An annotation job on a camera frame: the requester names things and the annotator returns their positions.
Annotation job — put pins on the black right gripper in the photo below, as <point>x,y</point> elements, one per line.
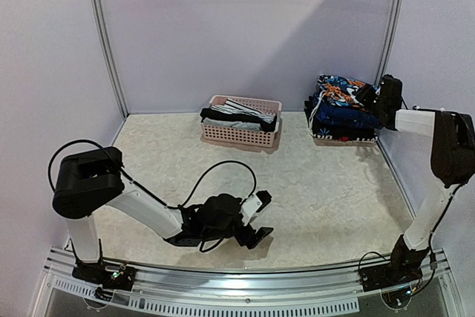
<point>376,99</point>

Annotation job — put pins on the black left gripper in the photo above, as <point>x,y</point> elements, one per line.
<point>245,239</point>

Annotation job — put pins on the orange patterned garment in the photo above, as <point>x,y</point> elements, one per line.
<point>344,92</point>

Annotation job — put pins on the navy blue Mickey t-shirt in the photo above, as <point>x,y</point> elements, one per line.
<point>345,116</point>

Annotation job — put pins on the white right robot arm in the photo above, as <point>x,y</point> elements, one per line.
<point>451,151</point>

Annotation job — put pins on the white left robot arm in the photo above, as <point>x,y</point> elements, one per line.
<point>92,179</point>

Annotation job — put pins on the black folded printed garment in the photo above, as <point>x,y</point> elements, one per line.
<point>327,122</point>

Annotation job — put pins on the grey folded garment in basket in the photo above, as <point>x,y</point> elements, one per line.
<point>247,126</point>

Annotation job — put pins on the black garment in basket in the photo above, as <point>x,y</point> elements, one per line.
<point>219,115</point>

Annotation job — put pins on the pink perforated plastic basket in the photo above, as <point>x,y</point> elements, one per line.
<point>250,138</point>

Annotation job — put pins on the black white striped garment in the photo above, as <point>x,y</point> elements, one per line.
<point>234,107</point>

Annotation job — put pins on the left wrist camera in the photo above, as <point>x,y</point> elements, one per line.
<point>254,204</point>

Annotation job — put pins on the right aluminium corner post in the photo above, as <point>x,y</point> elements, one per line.
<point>389,36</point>

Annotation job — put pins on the aluminium corner post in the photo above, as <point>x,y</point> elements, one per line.
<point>110,65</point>
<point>389,36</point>

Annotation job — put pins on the aluminium front rail frame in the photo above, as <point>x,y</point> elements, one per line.
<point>328,290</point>

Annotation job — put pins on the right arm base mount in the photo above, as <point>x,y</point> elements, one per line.
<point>396,285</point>

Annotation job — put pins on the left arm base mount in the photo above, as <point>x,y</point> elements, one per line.
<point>122,278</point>

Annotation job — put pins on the left aluminium corner post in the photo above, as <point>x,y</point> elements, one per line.
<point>110,65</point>

